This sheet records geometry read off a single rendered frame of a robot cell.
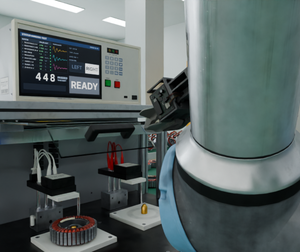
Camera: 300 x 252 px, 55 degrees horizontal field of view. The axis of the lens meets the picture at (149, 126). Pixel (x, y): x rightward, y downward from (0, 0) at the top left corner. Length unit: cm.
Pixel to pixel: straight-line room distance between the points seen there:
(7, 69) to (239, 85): 74
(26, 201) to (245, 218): 80
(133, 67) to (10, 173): 51
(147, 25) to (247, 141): 479
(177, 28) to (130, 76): 663
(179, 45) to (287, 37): 729
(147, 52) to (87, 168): 395
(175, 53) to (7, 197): 681
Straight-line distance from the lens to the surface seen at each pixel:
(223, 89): 20
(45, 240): 79
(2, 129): 82
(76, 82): 89
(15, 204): 97
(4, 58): 89
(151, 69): 490
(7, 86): 87
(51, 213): 88
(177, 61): 744
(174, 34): 764
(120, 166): 92
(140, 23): 506
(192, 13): 20
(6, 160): 93
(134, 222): 85
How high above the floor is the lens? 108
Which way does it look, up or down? 2 degrees down
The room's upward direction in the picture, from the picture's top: straight up
